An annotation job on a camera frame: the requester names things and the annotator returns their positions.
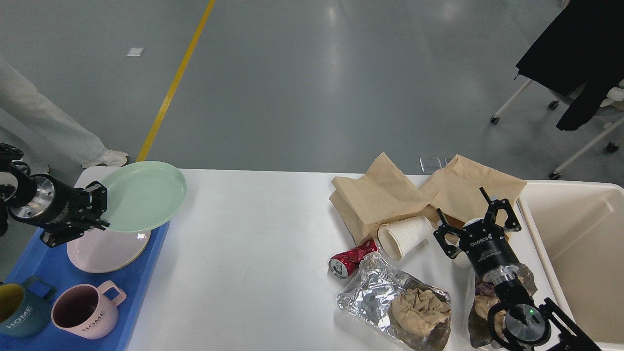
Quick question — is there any crushed red soda can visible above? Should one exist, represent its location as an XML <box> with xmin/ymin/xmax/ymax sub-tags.
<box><xmin>328</xmin><ymin>238</ymin><xmax>379</xmax><ymax>279</ymax></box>

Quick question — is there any blue plastic tray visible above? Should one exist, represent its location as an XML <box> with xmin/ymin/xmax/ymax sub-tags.
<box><xmin>0</xmin><ymin>223</ymin><xmax>169</xmax><ymax>351</ymax></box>

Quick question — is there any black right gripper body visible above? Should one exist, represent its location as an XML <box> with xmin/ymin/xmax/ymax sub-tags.
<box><xmin>461</xmin><ymin>222</ymin><xmax>520</xmax><ymax>284</ymax></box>

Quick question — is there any foil wrapper with napkin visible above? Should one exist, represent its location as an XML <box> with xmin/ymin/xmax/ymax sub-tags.
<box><xmin>337</xmin><ymin>252</ymin><xmax>451</xmax><ymax>351</ymax></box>

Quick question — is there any black jacket on chair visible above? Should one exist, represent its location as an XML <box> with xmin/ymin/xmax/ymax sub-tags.
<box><xmin>516</xmin><ymin>0</ymin><xmax>624</xmax><ymax>131</ymax></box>

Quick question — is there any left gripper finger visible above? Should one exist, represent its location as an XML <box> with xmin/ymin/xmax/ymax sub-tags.
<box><xmin>40</xmin><ymin>222</ymin><xmax>110</xmax><ymax>248</ymax></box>
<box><xmin>73</xmin><ymin>181</ymin><xmax>108</xmax><ymax>222</ymax></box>

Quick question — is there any person in light trousers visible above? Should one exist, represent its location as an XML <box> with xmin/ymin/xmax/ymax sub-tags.
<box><xmin>0</xmin><ymin>57</ymin><xmax>129</xmax><ymax>168</ymax></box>

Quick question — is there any pink mug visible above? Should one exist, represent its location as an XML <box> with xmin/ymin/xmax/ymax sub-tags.
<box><xmin>51</xmin><ymin>280</ymin><xmax>127</xmax><ymax>340</ymax></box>

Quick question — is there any brown paper bag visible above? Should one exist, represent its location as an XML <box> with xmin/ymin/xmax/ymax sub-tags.
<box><xmin>419</xmin><ymin>154</ymin><xmax>527</xmax><ymax>223</ymax></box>
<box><xmin>330</xmin><ymin>153</ymin><xmax>429</xmax><ymax>245</ymax></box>

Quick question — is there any white paper cup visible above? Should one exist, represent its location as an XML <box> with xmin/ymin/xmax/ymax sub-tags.
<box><xmin>377</xmin><ymin>216</ymin><xmax>434</xmax><ymax>260</ymax></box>
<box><xmin>453</xmin><ymin>218</ymin><xmax>482</xmax><ymax>271</ymax></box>

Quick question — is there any dark teal mug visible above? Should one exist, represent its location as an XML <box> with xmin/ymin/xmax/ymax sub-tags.
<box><xmin>0</xmin><ymin>276</ymin><xmax>56</xmax><ymax>338</ymax></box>

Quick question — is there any pink plate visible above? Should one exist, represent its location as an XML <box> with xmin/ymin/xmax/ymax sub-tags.
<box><xmin>66</xmin><ymin>229</ymin><xmax>151</xmax><ymax>273</ymax></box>

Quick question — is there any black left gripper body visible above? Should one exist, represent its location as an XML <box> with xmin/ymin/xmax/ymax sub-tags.
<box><xmin>9</xmin><ymin>174</ymin><xmax>91</xmax><ymax>233</ymax></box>

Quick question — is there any beige plastic bin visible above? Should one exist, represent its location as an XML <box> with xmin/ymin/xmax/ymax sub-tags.
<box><xmin>520</xmin><ymin>180</ymin><xmax>624</xmax><ymax>351</ymax></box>

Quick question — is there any white rolling chair frame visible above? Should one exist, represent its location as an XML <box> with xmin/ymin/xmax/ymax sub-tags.
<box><xmin>486</xmin><ymin>78</ymin><xmax>623</xmax><ymax>185</ymax></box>

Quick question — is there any right brown paper bag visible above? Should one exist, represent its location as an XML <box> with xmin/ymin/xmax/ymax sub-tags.
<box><xmin>419</xmin><ymin>154</ymin><xmax>527</xmax><ymax>223</ymax></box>

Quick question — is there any green plate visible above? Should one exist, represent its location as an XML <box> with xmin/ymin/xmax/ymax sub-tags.
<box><xmin>101</xmin><ymin>161</ymin><xmax>187</xmax><ymax>233</ymax></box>

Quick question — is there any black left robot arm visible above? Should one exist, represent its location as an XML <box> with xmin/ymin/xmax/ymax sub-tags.
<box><xmin>0</xmin><ymin>143</ymin><xmax>110</xmax><ymax>248</ymax></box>

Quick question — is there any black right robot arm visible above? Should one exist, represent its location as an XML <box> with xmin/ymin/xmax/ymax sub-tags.
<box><xmin>434</xmin><ymin>188</ymin><xmax>599</xmax><ymax>351</ymax></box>

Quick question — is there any foil bag under right arm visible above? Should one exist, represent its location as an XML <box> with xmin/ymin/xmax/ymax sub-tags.
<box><xmin>462</xmin><ymin>264</ymin><xmax>538</xmax><ymax>351</ymax></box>

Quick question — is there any left brown paper bag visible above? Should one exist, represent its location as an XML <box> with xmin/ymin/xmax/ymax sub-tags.
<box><xmin>330</xmin><ymin>153</ymin><xmax>429</xmax><ymax>245</ymax></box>

